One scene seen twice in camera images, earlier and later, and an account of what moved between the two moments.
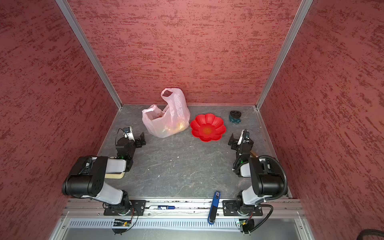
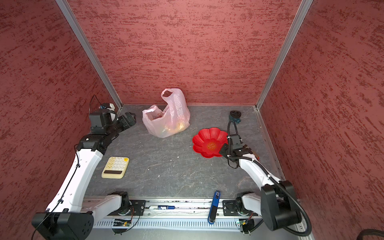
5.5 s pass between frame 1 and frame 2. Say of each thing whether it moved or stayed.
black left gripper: moved
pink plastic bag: stayed
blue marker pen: stayed
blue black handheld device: stayed
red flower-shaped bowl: moved
